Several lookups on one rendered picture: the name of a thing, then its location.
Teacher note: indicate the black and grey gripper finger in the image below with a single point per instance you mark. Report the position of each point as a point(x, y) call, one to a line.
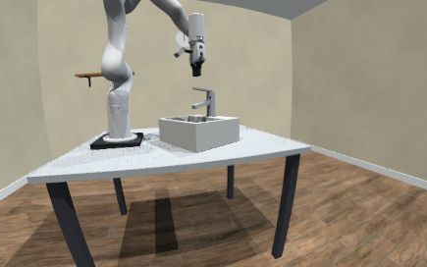
point(193, 70)
point(198, 66)

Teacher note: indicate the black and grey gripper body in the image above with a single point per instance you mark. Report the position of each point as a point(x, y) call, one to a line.
point(196, 47)

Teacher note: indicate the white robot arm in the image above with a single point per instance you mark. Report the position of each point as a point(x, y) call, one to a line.
point(114, 69)

